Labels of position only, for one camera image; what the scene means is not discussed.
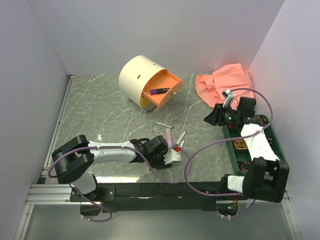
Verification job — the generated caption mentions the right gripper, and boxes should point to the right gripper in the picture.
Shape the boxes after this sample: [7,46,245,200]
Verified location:
[203,102,241,127]

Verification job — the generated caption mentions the lilac correction tape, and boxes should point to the lilac correction tape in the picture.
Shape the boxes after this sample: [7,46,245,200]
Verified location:
[166,128,174,149]

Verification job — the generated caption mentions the green capped marker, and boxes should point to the green capped marker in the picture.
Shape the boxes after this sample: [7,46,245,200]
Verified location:
[174,131,187,148]

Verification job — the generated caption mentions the purple highlighter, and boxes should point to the purple highlighter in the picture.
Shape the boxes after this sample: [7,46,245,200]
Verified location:
[149,88,170,95]

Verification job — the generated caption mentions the round cream drawer cabinet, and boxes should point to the round cream drawer cabinet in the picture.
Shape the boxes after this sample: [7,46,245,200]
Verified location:
[118,55,185,111]

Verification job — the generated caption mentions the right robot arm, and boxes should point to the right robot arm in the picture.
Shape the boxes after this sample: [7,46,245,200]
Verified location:
[204,97,290,203]

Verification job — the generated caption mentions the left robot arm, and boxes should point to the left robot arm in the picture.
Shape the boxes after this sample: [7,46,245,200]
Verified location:
[47,135,172,201]

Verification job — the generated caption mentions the thin white pen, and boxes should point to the thin white pen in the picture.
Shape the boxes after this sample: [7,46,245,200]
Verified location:
[150,120,174,129]

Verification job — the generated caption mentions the pink cloth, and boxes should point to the pink cloth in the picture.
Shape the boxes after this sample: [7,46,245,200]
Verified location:
[195,63,255,109]

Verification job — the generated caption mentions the yellow rubber bands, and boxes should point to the yellow rubber bands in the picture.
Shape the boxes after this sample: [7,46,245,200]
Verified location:
[231,139,248,150]

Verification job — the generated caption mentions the green compartment tray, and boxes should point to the green compartment tray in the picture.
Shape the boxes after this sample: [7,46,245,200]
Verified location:
[222,124,286,176]

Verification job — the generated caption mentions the coiled band lower compartment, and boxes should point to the coiled band lower compartment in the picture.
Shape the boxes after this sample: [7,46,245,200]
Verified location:
[238,161,251,173]

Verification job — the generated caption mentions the black base bar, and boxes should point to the black base bar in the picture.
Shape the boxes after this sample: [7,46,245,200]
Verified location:
[85,181,246,213]

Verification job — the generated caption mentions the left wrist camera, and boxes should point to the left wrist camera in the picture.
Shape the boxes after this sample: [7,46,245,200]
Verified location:
[163,148,182,165]

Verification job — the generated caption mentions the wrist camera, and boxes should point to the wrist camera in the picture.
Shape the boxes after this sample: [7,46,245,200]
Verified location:
[222,89,236,108]
[163,148,182,165]

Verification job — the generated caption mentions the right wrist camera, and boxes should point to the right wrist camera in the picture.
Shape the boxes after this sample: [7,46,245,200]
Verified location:
[222,89,236,108]

